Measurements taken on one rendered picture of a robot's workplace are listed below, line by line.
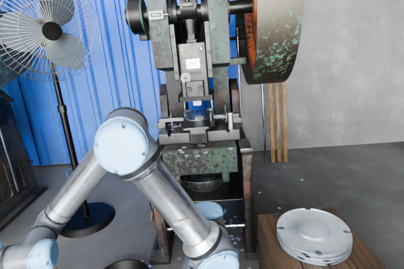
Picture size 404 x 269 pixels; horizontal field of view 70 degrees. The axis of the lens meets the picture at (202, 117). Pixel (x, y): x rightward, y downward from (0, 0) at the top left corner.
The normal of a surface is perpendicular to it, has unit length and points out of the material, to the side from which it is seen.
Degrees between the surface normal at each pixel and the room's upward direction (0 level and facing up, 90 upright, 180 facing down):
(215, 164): 90
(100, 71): 90
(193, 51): 90
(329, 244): 0
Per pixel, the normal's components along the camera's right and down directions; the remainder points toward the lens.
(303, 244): -0.08, -0.96
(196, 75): -0.02, 0.29
